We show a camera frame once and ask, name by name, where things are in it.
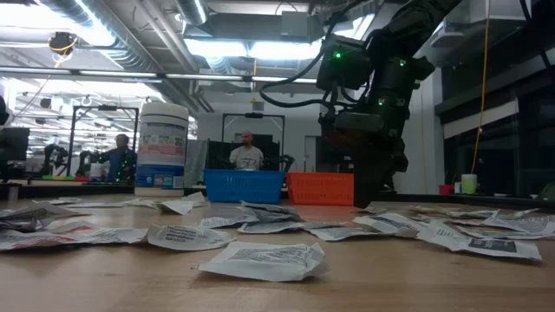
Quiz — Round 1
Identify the person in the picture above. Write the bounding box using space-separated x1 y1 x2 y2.
100 133 139 183
228 130 265 172

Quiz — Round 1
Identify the coloured blocks row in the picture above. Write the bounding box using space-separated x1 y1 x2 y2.
41 174 92 183

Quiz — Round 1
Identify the white door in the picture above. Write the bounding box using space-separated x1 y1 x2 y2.
304 135 318 173

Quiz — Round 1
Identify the black monitor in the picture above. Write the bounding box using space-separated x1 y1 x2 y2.
0 127 31 165

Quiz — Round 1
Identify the blue plastic basket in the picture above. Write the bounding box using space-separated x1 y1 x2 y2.
203 168 286 205

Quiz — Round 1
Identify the bright ceiling light panel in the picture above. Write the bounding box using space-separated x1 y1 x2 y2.
183 37 325 62

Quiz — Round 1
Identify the long ceiling tube light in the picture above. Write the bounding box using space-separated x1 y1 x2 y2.
0 65 320 85

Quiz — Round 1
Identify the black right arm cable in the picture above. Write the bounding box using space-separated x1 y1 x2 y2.
259 42 335 109

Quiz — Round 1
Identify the black background panel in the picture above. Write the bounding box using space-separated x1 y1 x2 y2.
206 133 282 172

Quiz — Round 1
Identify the long white gauze packet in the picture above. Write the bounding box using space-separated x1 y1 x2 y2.
153 198 195 217
180 191 210 208

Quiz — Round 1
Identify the yellow hanging cable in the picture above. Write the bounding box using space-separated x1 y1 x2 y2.
470 0 491 174

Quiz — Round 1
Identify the grey cloth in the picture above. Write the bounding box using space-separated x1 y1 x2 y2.
183 139 210 189

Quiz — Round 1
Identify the grey ceiling box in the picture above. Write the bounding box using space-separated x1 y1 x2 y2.
280 10 310 38

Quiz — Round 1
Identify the white packet with black square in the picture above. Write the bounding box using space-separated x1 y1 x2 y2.
415 219 544 263

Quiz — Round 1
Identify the wide silver ventilation duct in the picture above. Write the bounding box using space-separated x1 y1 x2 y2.
38 0 205 114

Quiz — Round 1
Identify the black background station frame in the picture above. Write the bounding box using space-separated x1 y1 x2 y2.
66 104 140 178
221 112 286 172

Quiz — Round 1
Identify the yellow black cable reel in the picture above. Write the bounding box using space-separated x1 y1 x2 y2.
47 30 79 56

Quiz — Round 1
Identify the narrow silver ventilation duct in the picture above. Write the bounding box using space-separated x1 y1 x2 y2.
174 0 210 27

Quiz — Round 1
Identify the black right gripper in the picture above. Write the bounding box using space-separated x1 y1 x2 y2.
318 99 411 209

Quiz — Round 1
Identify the white wipes canister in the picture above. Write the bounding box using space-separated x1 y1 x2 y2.
134 102 191 198

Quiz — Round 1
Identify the pale green cup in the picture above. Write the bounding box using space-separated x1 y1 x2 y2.
460 173 478 195

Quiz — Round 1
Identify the crumpled white text packet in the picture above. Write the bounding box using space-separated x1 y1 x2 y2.
197 241 330 283

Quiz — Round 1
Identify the orange plastic basket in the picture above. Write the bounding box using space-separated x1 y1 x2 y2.
285 172 356 206

